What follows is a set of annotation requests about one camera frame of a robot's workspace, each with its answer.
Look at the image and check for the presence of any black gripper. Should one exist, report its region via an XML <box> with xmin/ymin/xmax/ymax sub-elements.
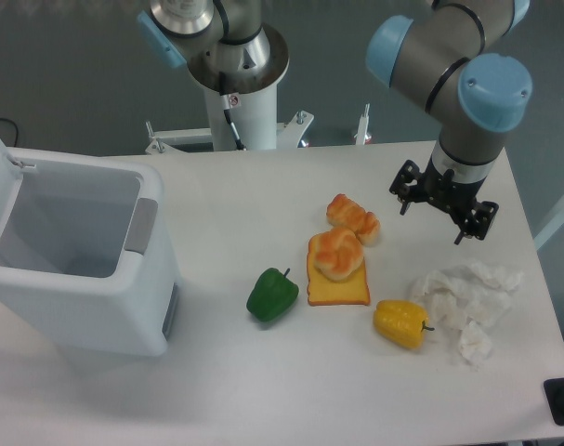
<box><xmin>389</xmin><ymin>151</ymin><xmax>499</xmax><ymax>245</ymax></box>

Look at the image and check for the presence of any oblong twisted bread roll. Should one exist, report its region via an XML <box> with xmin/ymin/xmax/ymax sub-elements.
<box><xmin>326</xmin><ymin>193</ymin><xmax>381</xmax><ymax>246</ymax></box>

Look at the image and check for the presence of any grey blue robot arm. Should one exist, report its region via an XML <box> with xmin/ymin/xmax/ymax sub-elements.
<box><xmin>138</xmin><ymin>1</ymin><xmax>532</xmax><ymax>240</ymax></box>

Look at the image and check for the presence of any round twisted bread bun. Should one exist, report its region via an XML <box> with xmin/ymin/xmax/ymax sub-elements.
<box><xmin>309</xmin><ymin>227</ymin><xmax>364</xmax><ymax>282</ymax></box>

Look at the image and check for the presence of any square toast bread slice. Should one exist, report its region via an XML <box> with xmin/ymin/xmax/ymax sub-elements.
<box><xmin>307</xmin><ymin>233</ymin><xmax>371</xmax><ymax>306</ymax></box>

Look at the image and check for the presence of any crumpled white tissue paper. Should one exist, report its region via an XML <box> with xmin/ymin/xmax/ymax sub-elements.
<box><xmin>409</xmin><ymin>259</ymin><xmax>524</xmax><ymax>369</ymax></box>

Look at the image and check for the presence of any yellow bell pepper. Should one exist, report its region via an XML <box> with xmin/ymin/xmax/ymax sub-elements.
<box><xmin>373</xmin><ymin>300</ymin><xmax>435</xmax><ymax>349</ymax></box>

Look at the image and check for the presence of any green bell pepper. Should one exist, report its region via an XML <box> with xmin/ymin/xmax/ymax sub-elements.
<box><xmin>246</xmin><ymin>268</ymin><xmax>299</xmax><ymax>322</ymax></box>

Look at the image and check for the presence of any black device at edge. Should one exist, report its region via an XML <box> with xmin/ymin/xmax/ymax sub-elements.
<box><xmin>544</xmin><ymin>378</ymin><xmax>564</xmax><ymax>426</ymax></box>

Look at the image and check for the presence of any white trash bin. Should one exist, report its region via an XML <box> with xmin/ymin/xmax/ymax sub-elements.
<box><xmin>0</xmin><ymin>148</ymin><xmax>181</xmax><ymax>356</ymax></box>

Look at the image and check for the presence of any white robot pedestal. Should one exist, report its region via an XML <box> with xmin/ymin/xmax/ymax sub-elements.
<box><xmin>144</xmin><ymin>87</ymin><xmax>375</xmax><ymax>155</ymax></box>

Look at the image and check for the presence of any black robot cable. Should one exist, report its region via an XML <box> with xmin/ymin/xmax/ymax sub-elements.
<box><xmin>217</xmin><ymin>70</ymin><xmax>248</xmax><ymax>151</ymax></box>

